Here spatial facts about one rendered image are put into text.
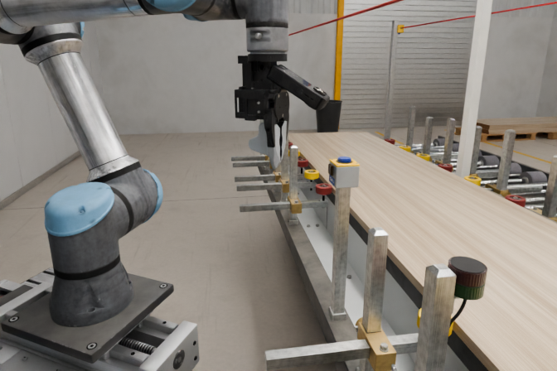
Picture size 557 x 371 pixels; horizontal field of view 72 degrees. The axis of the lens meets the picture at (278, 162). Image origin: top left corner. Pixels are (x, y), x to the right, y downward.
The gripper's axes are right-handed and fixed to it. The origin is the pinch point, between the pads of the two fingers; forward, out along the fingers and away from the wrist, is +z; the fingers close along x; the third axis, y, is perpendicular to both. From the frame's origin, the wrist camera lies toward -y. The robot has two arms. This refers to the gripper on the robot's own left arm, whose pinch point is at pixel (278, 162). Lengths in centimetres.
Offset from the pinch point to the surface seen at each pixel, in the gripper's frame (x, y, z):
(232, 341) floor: -91, 63, 132
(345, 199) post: -39.5, -5.5, 20.9
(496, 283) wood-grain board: -44, -48, 42
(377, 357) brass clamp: -10, -20, 46
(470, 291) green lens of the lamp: 3.6, -35.0, 17.6
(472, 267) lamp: 1.6, -35.1, 14.3
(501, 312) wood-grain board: -30, -47, 42
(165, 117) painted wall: -585, 480, 97
